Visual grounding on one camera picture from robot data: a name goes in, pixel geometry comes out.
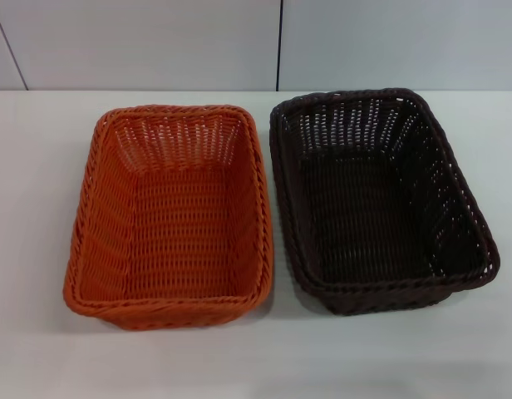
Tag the orange woven plastic basket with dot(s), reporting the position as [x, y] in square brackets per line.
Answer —
[177, 232]

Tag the dark brown woven basket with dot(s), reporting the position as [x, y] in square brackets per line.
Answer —
[372, 216]

